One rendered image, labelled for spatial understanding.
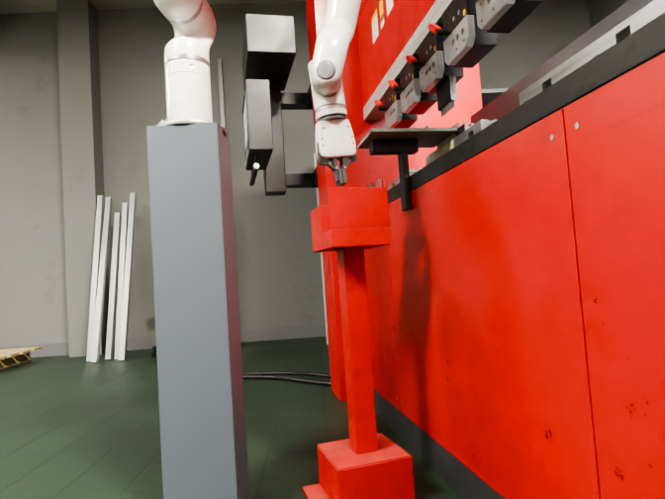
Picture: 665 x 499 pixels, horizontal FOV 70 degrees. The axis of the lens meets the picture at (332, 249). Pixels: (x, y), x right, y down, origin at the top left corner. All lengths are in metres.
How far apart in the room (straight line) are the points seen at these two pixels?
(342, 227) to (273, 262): 3.61
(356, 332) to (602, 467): 0.66
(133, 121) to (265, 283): 2.11
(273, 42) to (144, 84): 2.93
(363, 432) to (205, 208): 0.71
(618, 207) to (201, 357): 0.95
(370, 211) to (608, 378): 0.68
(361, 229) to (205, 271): 0.41
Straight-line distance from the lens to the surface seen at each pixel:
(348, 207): 1.21
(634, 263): 0.75
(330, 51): 1.25
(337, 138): 1.27
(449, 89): 1.58
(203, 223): 1.25
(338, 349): 2.29
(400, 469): 1.33
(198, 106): 1.36
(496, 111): 2.36
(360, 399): 1.32
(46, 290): 5.46
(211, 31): 1.54
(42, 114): 5.74
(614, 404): 0.82
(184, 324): 1.25
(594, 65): 0.82
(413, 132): 1.45
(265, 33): 2.70
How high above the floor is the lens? 0.59
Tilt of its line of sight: 3 degrees up
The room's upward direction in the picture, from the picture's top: 4 degrees counter-clockwise
